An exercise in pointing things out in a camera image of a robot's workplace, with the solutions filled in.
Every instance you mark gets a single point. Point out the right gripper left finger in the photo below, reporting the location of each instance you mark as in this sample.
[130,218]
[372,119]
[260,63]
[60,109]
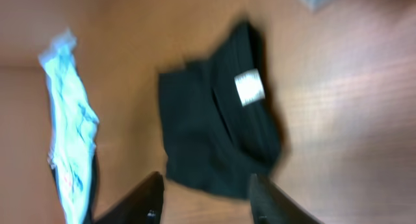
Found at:
[143,205]

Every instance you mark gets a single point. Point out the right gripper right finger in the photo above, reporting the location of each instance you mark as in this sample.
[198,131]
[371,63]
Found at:
[271,205]

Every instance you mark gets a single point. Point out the black t-shirt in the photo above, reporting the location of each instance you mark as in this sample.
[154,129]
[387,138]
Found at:
[217,128]

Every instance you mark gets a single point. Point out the light blue printed t-shirt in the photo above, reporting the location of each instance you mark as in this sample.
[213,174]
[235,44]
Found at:
[74,125]

